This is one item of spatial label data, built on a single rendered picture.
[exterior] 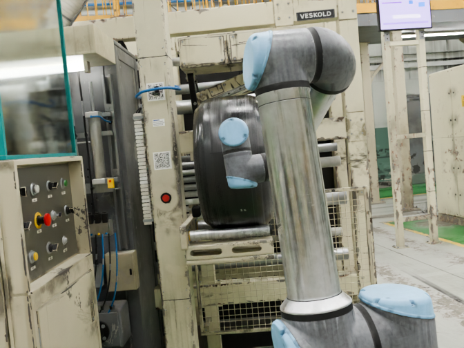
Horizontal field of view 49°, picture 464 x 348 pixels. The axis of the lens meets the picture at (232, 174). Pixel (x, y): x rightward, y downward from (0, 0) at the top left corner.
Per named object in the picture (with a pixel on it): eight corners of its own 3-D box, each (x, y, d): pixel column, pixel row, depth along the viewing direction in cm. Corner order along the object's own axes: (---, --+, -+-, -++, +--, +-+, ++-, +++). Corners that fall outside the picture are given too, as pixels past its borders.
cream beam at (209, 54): (179, 69, 236) (177, 37, 235) (187, 76, 261) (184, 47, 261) (310, 56, 233) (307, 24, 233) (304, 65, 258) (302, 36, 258)
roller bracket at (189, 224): (181, 250, 204) (178, 226, 203) (192, 233, 243) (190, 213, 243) (188, 250, 203) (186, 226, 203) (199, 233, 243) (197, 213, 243)
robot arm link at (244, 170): (268, 184, 154) (261, 144, 155) (231, 190, 152) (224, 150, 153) (260, 186, 163) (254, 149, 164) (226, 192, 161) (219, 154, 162)
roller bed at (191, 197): (170, 222, 254) (163, 163, 253) (174, 217, 269) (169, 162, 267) (208, 219, 253) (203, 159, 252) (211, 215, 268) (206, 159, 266)
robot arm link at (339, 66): (364, 10, 107) (290, 152, 168) (308, 15, 104) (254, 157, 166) (381, 54, 102) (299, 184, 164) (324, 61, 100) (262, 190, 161)
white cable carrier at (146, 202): (143, 224, 216) (132, 113, 214) (146, 223, 221) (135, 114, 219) (154, 224, 216) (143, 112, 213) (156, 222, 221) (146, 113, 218)
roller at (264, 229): (187, 228, 209) (188, 235, 212) (186, 236, 206) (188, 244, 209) (271, 221, 208) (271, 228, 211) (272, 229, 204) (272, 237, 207)
